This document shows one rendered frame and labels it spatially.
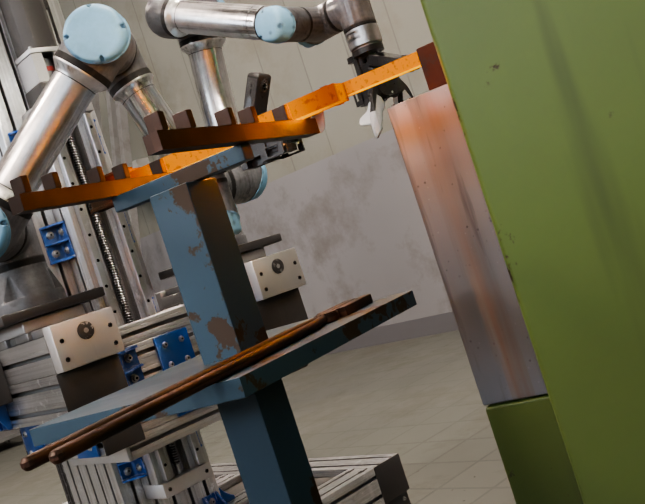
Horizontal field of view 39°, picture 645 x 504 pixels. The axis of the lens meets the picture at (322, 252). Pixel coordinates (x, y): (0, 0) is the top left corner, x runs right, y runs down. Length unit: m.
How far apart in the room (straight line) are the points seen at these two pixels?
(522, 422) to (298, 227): 5.13
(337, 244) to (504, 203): 5.18
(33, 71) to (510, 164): 1.42
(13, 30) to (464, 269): 1.30
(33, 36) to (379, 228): 3.93
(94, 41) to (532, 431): 1.04
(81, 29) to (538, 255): 1.07
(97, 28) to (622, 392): 1.18
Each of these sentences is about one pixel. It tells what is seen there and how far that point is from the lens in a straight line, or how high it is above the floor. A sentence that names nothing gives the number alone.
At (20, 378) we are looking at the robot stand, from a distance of 1.91.
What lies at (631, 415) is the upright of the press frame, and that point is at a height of 0.50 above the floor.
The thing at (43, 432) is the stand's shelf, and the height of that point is 0.66.
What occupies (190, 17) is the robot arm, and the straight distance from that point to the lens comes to 2.12.
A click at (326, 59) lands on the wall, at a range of 5.93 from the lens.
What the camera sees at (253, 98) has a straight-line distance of 1.65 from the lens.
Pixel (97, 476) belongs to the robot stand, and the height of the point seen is 0.41.
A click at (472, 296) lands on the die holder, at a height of 0.63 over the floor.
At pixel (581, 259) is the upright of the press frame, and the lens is 0.94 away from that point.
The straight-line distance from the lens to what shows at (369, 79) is 1.54.
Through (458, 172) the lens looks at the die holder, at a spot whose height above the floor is 0.80.
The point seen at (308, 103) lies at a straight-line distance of 1.11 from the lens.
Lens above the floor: 0.76
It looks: level
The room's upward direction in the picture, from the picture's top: 18 degrees counter-clockwise
